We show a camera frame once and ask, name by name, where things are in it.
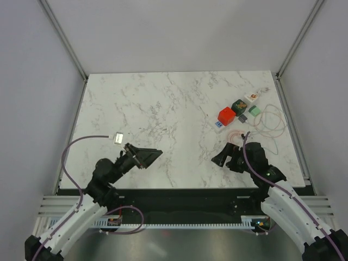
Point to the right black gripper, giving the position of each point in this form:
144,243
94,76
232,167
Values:
229,149

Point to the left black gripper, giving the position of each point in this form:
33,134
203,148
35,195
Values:
144,157

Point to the white power strip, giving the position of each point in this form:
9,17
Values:
218,127

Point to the red cube plug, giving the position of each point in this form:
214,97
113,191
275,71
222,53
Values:
226,116

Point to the small grey charger plug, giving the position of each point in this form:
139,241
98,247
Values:
243,119

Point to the dark green cube plug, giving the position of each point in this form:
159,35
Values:
239,106

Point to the light green cube plug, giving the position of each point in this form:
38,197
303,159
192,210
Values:
254,111

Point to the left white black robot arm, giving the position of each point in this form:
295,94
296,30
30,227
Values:
99,198

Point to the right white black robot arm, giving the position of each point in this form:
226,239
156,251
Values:
314,238

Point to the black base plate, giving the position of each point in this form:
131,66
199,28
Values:
187,205

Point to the white slotted cable duct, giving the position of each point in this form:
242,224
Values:
247,222

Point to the aluminium front rail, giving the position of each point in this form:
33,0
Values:
55,205

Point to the left aluminium frame post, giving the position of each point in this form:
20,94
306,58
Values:
48,11

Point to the aluminium frame post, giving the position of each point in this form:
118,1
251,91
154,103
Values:
300,37
48,11

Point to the right aluminium frame post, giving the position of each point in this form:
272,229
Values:
300,37

